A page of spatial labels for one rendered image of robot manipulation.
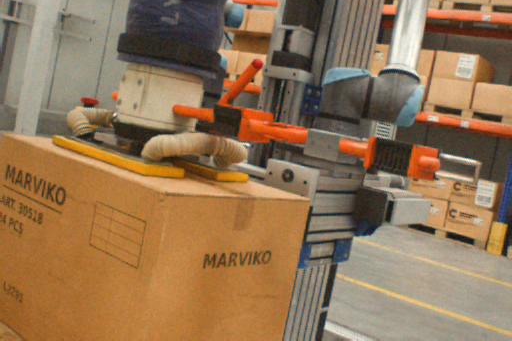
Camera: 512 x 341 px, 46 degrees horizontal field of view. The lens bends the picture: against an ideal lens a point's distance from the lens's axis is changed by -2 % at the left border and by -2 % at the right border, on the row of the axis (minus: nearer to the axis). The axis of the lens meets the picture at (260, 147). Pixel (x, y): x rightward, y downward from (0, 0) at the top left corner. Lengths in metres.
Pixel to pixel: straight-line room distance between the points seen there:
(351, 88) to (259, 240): 0.58
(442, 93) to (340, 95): 7.01
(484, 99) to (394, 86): 6.81
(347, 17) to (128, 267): 1.12
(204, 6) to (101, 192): 0.44
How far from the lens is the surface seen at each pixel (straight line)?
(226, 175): 1.31
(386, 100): 1.64
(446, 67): 8.67
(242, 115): 1.14
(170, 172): 1.20
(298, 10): 1.88
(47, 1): 4.91
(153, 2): 1.30
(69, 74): 12.62
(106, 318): 1.16
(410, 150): 0.95
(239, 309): 1.24
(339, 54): 1.90
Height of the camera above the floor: 1.09
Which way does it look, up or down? 3 degrees down
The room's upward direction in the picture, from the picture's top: 11 degrees clockwise
